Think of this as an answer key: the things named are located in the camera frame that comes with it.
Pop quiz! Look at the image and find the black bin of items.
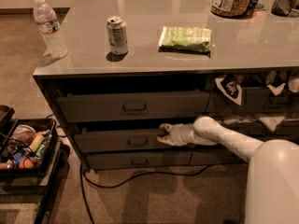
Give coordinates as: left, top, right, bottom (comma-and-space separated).
0, 119, 58, 178

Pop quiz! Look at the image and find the clear plastic water bottle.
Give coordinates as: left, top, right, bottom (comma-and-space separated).
33, 0, 68, 59

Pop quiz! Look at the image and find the green snack bag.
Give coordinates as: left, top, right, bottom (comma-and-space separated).
158, 27, 211, 53

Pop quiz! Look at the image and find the grey drawer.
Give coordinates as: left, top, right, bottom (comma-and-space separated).
86, 150, 192, 170
190, 145, 244, 166
221, 119, 299, 143
206, 87, 299, 116
57, 91, 210, 122
73, 126, 200, 154

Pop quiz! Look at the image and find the silver soda can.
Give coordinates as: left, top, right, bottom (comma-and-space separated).
107, 16, 128, 55

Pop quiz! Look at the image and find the grey drawer cabinet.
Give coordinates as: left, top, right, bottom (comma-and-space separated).
34, 0, 299, 169

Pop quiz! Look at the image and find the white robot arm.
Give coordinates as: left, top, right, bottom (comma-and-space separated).
158, 116, 299, 224

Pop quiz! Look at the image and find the dark glass container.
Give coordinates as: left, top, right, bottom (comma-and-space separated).
271, 0, 296, 17

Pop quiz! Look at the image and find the black power cable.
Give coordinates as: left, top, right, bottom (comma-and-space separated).
79, 162, 216, 224

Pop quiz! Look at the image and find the white packet in drawer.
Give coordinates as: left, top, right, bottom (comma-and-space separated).
222, 114, 288, 133

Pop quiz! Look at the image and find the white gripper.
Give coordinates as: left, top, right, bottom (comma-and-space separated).
157, 123, 186, 147

